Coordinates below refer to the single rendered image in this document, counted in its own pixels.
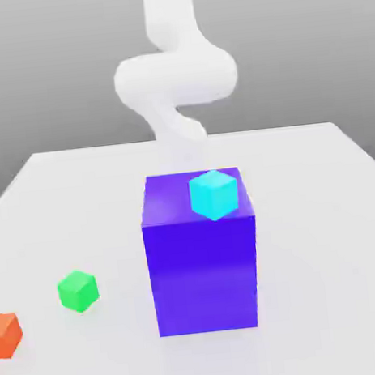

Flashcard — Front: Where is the small cyan cube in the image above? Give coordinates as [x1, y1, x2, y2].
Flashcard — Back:
[187, 167, 242, 224]

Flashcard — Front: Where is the small green cube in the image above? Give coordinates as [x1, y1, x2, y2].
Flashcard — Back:
[55, 267, 102, 316]

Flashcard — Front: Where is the small orange cube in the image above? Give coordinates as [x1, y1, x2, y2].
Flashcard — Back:
[0, 311, 26, 360]

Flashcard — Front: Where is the large purple box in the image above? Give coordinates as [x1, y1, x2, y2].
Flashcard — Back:
[135, 164, 267, 339]

